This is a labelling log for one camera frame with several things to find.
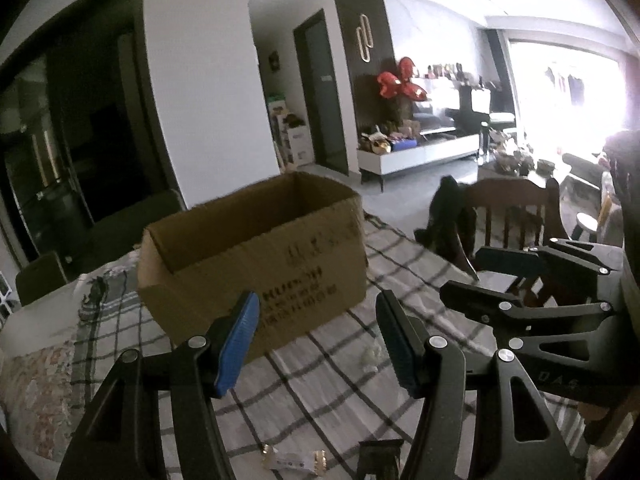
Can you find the dark jacket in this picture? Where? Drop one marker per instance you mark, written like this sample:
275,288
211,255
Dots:
447,220

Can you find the grey plaid tablecloth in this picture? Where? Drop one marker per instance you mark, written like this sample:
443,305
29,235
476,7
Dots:
310,410

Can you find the dark striped snack packet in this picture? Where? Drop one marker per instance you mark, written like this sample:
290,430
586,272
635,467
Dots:
380,457

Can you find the dark glass sliding door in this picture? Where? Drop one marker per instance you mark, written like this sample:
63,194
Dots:
75,135

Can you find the round stool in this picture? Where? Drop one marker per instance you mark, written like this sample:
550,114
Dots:
585,222

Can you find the looped wall light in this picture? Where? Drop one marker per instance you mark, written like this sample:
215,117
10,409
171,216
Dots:
362,37

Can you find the white snack bar packet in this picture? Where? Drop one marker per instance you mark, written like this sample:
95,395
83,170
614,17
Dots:
292,460

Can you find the wooden chair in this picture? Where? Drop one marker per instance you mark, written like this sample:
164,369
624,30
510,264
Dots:
510,210

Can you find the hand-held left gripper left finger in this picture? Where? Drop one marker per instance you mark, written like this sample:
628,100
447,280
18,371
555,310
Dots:
237,345

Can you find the clear plastic wrapper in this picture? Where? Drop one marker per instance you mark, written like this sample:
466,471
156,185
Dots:
372,357

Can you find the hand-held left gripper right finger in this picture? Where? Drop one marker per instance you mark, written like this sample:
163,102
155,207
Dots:
395,345

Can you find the dark interior door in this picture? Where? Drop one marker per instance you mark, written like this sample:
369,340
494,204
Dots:
322,95

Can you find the floral table mat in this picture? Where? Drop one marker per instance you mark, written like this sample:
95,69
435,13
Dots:
40,390

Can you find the stack of cartons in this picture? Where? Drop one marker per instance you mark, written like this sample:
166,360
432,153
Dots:
292,135

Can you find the red balloons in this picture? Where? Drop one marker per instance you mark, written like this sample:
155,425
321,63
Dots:
395,85

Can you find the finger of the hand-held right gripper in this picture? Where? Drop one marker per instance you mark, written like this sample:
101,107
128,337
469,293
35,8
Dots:
470,297
505,260

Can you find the coffee table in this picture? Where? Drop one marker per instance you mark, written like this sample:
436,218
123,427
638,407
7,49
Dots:
510,160

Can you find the brown cardboard box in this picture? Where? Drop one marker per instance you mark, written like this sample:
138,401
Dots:
225,270

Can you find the white television cabinet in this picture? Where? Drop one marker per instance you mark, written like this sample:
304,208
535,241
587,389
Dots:
425,152

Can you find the dark green dining chair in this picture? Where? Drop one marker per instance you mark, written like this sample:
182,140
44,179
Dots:
42,277
115,235

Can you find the television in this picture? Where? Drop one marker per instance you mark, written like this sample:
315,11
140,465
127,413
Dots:
450,105

